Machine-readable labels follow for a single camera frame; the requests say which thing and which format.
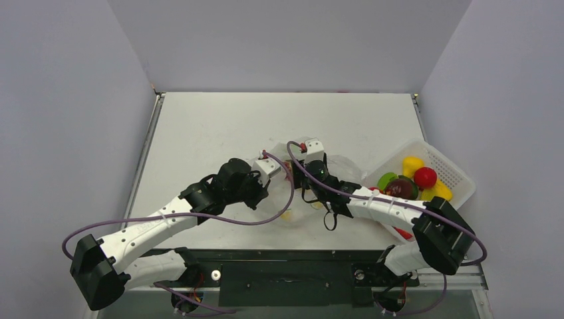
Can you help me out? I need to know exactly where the clear plastic bag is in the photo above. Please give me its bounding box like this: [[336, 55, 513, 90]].
[[253, 142, 363, 227]]

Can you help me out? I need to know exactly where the dark red fake plum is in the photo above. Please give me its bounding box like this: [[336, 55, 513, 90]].
[[384, 178, 410, 199]]

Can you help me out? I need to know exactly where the red fake apple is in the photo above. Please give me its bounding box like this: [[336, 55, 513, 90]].
[[392, 227, 414, 242]]

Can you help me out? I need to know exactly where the red fake fruit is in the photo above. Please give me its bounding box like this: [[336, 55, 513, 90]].
[[413, 167, 438, 189]]

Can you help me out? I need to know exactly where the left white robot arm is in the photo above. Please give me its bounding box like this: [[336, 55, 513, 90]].
[[70, 158, 281, 310]]

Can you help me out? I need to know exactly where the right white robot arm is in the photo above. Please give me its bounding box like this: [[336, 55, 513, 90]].
[[292, 160, 476, 284]]

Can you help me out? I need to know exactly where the green fake leaf fruit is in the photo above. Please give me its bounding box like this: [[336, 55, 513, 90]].
[[376, 172, 398, 191]]

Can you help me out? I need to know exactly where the yellow fake pepper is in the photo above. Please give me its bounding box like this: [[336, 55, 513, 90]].
[[402, 156, 425, 179]]

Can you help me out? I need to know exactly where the yellow fake mango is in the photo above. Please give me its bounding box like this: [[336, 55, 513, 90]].
[[420, 179, 453, 201]]

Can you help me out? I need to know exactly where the dark green avocado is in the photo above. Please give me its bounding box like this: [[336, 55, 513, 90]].
[[398, 175, 420, 200]]

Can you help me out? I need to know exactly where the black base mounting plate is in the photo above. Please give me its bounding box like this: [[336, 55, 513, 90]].
[[160, 249, 419, 308]]

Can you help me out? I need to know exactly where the white plastic basket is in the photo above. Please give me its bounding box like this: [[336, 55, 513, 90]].
[[363, 139, 477, 243]]

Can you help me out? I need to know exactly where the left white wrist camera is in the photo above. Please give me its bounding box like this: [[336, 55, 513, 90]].
[[251, 158, 281, 187]]

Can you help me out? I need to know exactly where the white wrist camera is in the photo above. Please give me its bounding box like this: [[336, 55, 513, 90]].
[[300, 138, 325, 165], [251, 158, 281, 187]]

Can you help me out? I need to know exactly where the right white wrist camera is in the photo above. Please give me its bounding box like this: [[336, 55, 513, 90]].
[[300, 138, 325, 165]]

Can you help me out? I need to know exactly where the aluminium frame rail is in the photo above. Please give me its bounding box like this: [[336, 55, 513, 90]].
[[414, 265, 489, 290]]

